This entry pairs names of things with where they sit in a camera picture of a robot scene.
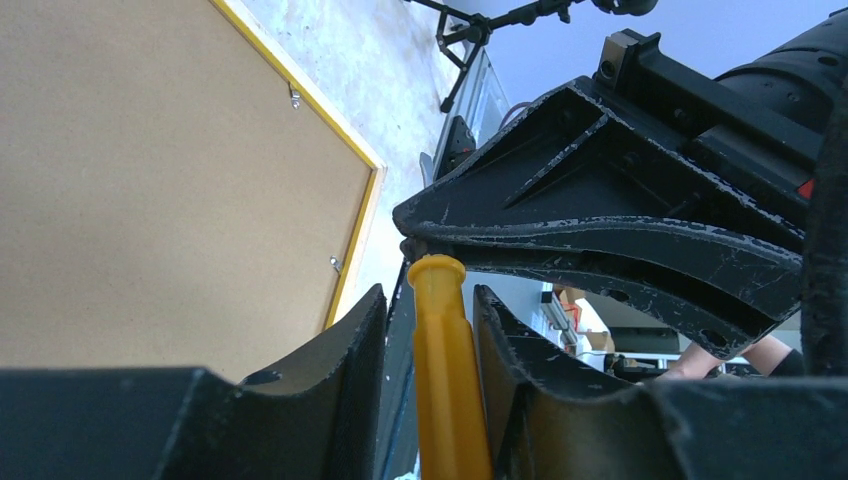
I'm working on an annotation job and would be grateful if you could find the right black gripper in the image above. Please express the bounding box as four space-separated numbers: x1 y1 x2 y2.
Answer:
393 9 847 255

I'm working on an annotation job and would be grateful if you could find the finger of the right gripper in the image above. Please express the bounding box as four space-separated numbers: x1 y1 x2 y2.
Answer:
400 221 801 359

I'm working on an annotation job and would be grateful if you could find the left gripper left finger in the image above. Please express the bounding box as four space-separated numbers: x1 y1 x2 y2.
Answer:
1 286 387 479

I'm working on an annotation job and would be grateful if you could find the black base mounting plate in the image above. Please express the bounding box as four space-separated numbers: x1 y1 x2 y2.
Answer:
433 115 477 181

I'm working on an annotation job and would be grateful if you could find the aluminium front rail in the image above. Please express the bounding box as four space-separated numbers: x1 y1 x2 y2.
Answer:
419 49 510 186

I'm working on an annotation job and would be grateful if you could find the yellow picture frame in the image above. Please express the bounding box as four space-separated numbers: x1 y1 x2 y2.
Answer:
1 1 376 381

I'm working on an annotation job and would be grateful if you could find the black mini tripod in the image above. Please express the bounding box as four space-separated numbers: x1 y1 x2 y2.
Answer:
418 0 661 114

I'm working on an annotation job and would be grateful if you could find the orange handled screwdriver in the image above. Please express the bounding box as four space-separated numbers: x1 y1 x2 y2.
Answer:
408 254 494 479

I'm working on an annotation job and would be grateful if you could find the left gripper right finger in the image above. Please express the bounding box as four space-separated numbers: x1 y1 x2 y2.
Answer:
473 285 847 479

